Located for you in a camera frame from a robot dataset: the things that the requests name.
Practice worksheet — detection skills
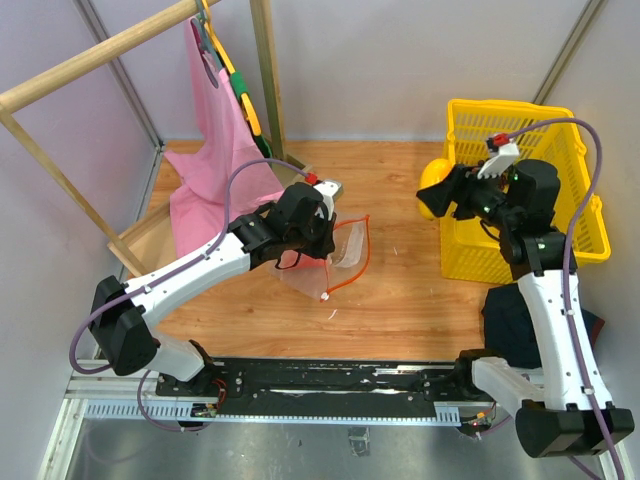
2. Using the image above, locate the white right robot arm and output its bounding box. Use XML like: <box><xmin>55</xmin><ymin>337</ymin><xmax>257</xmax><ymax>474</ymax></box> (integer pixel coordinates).
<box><xmin>416</xmin><ymin>159</ymin><xmax>635</xmax><ymax>458</ymax></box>

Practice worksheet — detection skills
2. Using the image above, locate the pink t-shirt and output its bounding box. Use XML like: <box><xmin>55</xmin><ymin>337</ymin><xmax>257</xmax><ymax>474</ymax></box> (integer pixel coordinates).
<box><xmin>166</xmin><ymin>22</ymin><xmax>263</xmax><ymax>257</ymax></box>

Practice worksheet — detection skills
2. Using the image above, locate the clear zip bag orange zipper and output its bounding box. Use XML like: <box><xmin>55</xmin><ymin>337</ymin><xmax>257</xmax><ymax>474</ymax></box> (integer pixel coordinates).
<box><xmin>269</xmin><ymin>214</ymin><xmax>371</xmax><ymax>302</ymax></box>

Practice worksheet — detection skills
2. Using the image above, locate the green hanger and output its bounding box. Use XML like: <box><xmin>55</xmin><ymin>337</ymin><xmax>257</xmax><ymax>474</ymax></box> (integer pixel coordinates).
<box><xmin>229</xmin><ymin>71</ymin><xmax>272</xmax><ymax>157</ymax></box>

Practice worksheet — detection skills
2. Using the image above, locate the watermelon slice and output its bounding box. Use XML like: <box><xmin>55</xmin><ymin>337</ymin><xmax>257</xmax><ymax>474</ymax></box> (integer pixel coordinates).
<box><xmin>288</xmin><ymin>255</ymin><xmax>327</xmax><ymax>270</ymax></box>

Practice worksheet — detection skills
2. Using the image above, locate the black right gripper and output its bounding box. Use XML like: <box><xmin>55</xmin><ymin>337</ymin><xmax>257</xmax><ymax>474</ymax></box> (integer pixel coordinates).
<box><xmin>417</xmin><ymin>163</ymin><xmax>519</xmax><ymax>231</ymax></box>

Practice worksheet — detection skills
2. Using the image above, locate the grey hanger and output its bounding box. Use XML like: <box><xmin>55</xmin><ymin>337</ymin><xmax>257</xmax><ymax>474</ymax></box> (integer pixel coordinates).
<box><xmin>189</xmin><ymin>0</ymin><xmax>223</xmax><ymax>89</ymax></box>

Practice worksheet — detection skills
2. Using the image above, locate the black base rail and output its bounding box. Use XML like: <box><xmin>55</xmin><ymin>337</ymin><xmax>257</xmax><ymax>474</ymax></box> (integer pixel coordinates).
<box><xmin>156</xmin><ymin>357</ymin><xmax>493</xmax><ymax>423</ymax></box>

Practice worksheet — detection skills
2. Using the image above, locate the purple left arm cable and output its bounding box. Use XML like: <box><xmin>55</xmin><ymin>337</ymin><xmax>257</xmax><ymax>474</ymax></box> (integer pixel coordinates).
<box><xmin>69</xmin><ymin>158</ymin><xmax>319</xmax><ymax>374</ymax></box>

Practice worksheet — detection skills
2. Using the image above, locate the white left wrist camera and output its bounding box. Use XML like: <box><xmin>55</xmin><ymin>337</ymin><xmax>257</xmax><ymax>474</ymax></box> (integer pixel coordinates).
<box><xmin>314</xmin><ymin>179</ymin><xmax>344</xmax><ymax>217</ymax></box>

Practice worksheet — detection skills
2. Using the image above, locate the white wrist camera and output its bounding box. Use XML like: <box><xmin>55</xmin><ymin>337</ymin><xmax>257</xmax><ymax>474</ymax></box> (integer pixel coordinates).
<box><xmin>314</xmin><ymin>179</ymin><xmax>344</xmax><ymax>217</ymax></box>
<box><xmin>477</xmin><ymin>133</ymin><xmax>520</xmax><ymax>179</ymax></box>

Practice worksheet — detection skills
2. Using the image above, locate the yellow hanger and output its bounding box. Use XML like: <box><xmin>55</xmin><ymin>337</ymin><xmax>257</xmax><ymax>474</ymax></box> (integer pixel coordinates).
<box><xmin>205</xmin><ymin>26</ymin><xmax>262</xmax><ymax>137</ymax></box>

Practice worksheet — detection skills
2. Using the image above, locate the wooden clothes rack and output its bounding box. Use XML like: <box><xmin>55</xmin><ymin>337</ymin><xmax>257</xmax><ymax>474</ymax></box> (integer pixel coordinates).
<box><xmin>1</xmin><ymin>1</ymin><xmax>311</xmax><ymax>274</ymax></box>

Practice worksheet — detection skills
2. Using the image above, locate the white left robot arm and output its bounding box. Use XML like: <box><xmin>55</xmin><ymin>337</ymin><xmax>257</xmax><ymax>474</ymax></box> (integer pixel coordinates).
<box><xmin>88</xmin><ymin>180</ymin><xmax>342</xmax><ymax>396</ymax></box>

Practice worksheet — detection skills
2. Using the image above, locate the yellow plastic basket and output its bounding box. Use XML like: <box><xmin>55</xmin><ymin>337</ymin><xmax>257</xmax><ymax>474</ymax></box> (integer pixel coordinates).
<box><xmin>440</xmin><ymin>99</ymin><xmax>611</xmax><ymax>284</ymax></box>

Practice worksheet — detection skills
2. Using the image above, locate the dark navy cloth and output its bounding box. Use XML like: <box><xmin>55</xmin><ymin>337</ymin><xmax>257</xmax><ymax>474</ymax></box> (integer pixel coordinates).
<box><xmin>481</xmin><ymin>284</ymin><xmax>606</xmax><ymax>371</ymax></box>

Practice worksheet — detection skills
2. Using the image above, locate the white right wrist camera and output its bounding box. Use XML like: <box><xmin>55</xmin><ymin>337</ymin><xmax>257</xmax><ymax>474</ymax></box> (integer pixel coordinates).
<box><xmin>477</xmin><ymin>133</ymin><xmax>520</xmax><ymax>179</ymax></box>

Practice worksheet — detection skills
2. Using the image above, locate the yellow green mango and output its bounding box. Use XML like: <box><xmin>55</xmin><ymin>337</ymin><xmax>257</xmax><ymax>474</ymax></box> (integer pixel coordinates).
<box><xmin>418</xmin><ymin>158</ymin><xmax>453</xmax><ymax>220</ymax></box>

